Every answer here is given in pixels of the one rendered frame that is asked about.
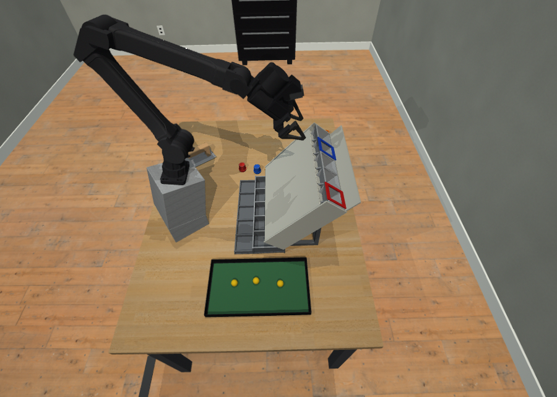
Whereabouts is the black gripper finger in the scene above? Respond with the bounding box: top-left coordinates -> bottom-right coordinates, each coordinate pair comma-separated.
281,121 -> 306,141
290,99 -> 304,121

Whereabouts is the red square band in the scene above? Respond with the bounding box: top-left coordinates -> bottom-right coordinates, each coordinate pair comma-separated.
325,182 -> 346,209

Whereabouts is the green tray with black rim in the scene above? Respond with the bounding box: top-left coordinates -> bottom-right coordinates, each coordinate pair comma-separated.
204,257 -> 311,317

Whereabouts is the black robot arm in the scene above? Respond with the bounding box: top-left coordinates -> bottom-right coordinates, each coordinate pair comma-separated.
74,14 -> 304,185

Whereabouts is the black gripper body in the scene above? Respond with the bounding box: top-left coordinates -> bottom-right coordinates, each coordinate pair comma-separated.
261,95 -> 294,137

